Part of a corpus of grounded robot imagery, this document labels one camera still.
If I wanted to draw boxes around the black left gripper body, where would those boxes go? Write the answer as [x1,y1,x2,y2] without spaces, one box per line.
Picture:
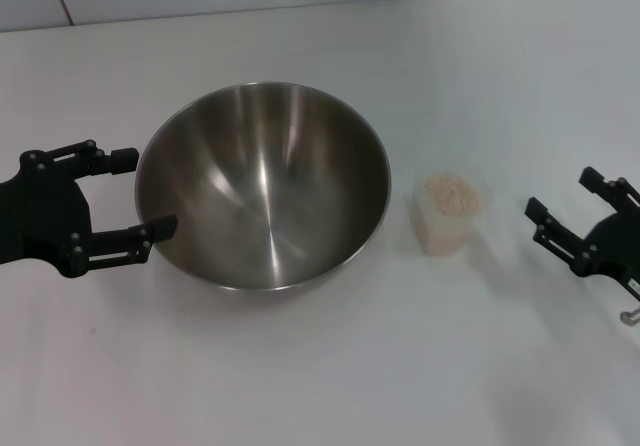
[0,149,97,280]

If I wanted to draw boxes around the white rice grains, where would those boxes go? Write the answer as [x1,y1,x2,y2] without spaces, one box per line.
[418,173,481,255]

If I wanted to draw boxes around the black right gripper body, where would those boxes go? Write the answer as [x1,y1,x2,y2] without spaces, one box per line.
[582,213,640,300]

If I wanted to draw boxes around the stainless steel mixing bowl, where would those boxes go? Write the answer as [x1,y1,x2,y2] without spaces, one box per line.
[133,81,392,293]

